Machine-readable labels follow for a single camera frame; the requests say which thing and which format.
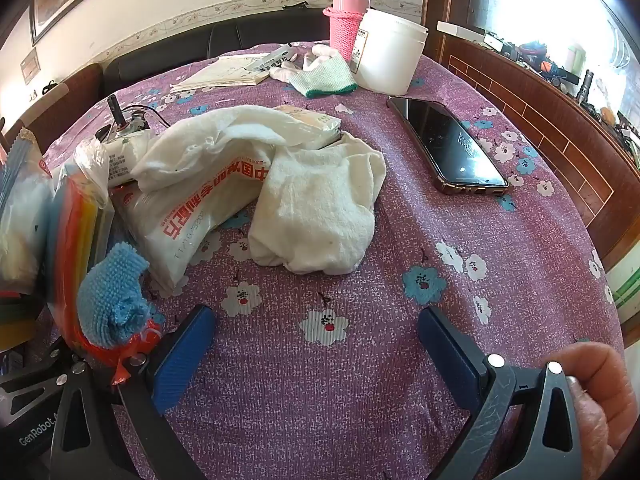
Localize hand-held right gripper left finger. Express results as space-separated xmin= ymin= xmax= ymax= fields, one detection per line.
xmin=50 ymin=305 xmax=217 ymax=480

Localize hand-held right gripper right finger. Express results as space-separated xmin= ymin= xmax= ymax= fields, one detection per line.
xmin=419 ymin=306 xmax=583 ymax=480

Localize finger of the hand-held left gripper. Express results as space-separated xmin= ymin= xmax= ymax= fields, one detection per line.
xmin=0 ymin=347 xmax=76 ymax=402

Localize blue knitted cloth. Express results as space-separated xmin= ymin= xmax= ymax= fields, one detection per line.
xmin=77 ymin=242 xmax=151 ymax=348

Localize rainbow striped plastic bag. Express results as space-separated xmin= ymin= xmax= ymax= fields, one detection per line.
xmin=42 ymin=137 xmax=118 ymax=361

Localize white plastic bag red print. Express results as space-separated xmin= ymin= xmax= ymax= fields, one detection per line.
xmin=120 ymin=152 xmax=273 ymax=296

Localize white terry towel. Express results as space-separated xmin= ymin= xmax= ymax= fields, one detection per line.
xmin=248 ymin=135 xmax=388 ymax=276

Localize white tissue pack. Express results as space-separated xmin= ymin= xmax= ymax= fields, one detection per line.
xmin=275 ymin=105 xmax=343 ymax=151

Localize person's right hand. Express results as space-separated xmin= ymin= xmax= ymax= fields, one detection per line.
xmin=545 ymin=341 xmax=626 ymax=480

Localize purple floral tablecloth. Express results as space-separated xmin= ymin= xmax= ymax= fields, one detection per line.
xmin=37 ymin=37 xmax=626 ymax=480

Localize clear bag with blue stripes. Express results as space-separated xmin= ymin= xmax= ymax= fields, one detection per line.
xmin=0 ymin=127 xmax=56 ymax=293

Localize black smartphone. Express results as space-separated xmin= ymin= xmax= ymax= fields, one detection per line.
xmin=387 ymin=96 xmax=510 ymax=196

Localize white labelled packet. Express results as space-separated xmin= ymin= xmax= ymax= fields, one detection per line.
xmin=101 ymin=132 xmax=152 ymax=187

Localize black cup with metal tool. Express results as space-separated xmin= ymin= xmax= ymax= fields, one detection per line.
xmin=95 ymin=95 xmax=168 ymax=143

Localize wooden panelled ledge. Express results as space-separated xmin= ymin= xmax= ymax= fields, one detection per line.
xmin=435 ymin=20 xmax=640 ymax=271

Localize paper booklet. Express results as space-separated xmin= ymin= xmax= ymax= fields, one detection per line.
xmin=170 ymin=52 xmax=273 ymax=94

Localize white glove green cuff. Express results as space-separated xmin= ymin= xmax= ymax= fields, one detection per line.
xmin=270 ymin=44 xmax=358 ymax=99

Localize white plastic jar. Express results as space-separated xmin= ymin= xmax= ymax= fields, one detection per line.
xmin=352 ymin=7 xmax=429 ymax=96

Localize pile of tools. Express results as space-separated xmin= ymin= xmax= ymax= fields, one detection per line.
xmin=485 ymin=30 xmax=640 ymax=161

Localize black leather sofa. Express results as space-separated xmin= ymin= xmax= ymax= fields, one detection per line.
xmin=102 ymin=7 xmax=341 ymax=96

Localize small white printed packet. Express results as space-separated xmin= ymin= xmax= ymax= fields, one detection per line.
xmin=250 ymin=44 xmax=297 ymax=68

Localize flat white box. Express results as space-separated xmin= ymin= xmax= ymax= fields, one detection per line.
xmin=436 ymin=20 xmax=488 ymax=39

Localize pink thermos bottle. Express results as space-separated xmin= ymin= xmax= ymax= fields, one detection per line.
xmin=322 ymin=0 xmax=371 ymax=61

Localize small wall plaque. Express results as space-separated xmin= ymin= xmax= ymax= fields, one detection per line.
xmin=20 ymin=49 xmax=42 ymax=86

